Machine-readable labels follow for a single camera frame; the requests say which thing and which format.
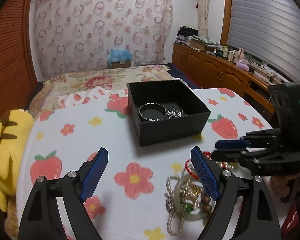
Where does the folded clothes stack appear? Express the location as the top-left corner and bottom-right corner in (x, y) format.
(175, 26), (198, 46)

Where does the pink tissue box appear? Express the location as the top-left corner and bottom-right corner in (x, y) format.
(236, 59), (249, 71)

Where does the wooden sideboard cabinet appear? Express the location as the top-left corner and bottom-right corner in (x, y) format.
(172, 43), (275, 116)

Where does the black jewelry box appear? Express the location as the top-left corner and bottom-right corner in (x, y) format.
(127, 80), (211, 146)

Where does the tied window drape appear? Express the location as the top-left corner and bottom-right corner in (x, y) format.
(197, 0), (210, 37)

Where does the floral bed quilt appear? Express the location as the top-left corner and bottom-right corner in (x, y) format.
(29, 64), (173, 118)

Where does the silver cuff bangle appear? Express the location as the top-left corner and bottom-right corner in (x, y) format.
(139, 103), (167, 122)

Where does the patterned lace curtain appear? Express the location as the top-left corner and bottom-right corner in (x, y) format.
(34, 0), (173, 79)

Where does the pale jade bangle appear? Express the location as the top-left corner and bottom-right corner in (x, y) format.
(169, 174), (208, 221)

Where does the strawberry flower print blanket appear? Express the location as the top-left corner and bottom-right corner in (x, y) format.
(17, 88), (270, 239)

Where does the red string bracelet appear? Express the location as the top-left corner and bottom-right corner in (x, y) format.
(184, 151), (224, 181)

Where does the yellow plush toy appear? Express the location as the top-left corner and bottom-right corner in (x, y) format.
(0, 109), (34, 212)

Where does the right hand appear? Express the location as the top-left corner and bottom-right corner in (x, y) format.
(270, 174), (300, 198)

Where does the white pearl necklace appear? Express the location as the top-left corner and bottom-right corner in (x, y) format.
(165, 160), (239, 237)

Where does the cardboard box blue bag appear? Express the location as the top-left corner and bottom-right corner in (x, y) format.
(108, 49), (132, 68)

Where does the brown box on cabinet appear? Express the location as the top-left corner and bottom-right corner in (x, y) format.
(190, 38), (215, 52)

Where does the silver chain necklace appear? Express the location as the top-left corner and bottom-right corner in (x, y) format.
(163, 107), (188, 120)

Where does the wooden slatted wardrobe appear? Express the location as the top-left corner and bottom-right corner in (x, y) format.
(0, 0), (38, 117)

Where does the grey window blind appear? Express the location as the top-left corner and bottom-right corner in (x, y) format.
(227, 0), (300, 82)

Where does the green pendant silver necklace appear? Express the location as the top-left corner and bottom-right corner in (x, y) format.
(165, 192), (195, 217)

